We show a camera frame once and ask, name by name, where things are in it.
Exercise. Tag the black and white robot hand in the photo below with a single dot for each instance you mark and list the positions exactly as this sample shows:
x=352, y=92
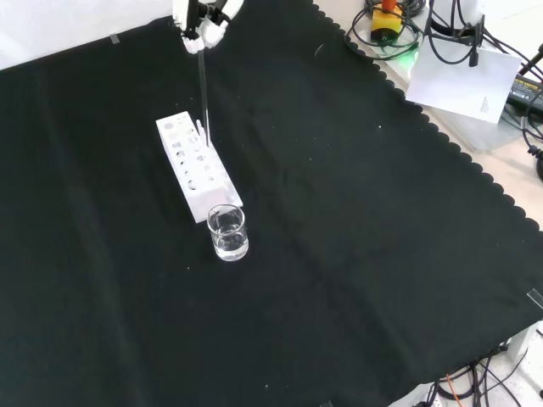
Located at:
x=212, y=36

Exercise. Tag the clear glass rod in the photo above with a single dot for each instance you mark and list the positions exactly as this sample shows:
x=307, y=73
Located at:
x=204, y=93

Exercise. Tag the white test tube rack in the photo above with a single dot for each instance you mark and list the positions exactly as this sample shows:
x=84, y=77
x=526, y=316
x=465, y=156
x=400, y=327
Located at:
x=199, y=169

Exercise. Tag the clear glass beaker with water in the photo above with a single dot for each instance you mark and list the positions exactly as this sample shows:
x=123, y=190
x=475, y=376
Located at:
x=229, y=241

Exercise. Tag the clear cloth clip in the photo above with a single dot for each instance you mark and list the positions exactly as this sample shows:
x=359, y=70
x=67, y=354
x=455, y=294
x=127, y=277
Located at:
x=535, y=297
x=114, y=39

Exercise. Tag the yellow stop button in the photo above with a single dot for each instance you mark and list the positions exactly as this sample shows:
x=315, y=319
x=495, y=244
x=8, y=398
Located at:
x=386, y=23

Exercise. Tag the black bench cloth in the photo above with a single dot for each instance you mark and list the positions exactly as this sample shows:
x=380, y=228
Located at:
x=339, y=237

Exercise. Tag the white paper sheet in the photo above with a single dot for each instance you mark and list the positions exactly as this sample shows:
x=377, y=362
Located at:
x=462, y=82

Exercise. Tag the black power adapter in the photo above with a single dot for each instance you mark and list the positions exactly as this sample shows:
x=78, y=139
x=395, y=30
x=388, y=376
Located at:
x=526, y=91

